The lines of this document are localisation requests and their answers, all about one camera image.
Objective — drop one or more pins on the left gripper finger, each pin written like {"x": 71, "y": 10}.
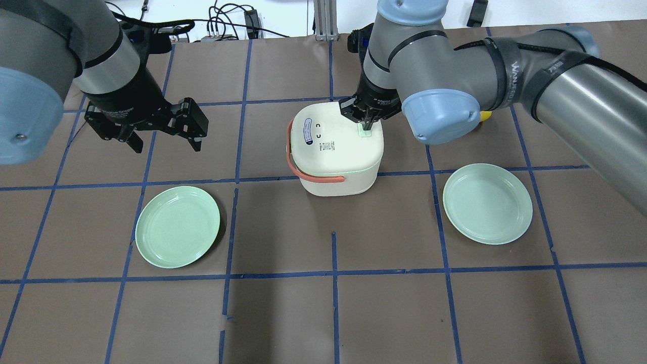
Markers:
{"x": 189, "y": 122}
{"x": 107, "y": 129}

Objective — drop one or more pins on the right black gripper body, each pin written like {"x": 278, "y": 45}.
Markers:
{"x": 375, "y": 97}

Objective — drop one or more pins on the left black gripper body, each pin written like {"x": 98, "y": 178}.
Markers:
{"x": 132, "y": 93}

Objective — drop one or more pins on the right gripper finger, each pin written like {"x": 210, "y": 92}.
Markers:
{"x": 373, "y": 115}
{"x": 352, "y": 108}

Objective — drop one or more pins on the white rice cooker orange handle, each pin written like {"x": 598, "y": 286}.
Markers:
{"x": 332, "y": 155}

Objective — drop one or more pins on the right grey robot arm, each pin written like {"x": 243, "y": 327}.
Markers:
{"x": 410, "y": 66}

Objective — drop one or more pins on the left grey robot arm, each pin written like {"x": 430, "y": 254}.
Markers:
{"x": 48, "y": 46}

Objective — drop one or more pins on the yellow lemon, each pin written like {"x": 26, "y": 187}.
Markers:
{"x": 484, "y": 115}

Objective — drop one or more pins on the left green plate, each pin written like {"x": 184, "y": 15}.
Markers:
{"x": 177, "y": 227}

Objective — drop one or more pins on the green plate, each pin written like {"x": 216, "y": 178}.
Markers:
{"x": 177, "y": 227}
{"x": 487, "y": 204}

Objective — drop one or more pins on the black power adapter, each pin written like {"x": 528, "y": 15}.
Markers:
{"x": 252, "y": 23}

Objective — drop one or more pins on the black object top right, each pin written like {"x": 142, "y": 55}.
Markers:
{"x": 477, "y": 13}

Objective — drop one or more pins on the right green plate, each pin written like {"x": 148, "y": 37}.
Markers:
{"x": 487, "y": 204}

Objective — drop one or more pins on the aluminium frame post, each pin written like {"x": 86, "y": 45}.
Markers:
{"x": 325, "y": 20}

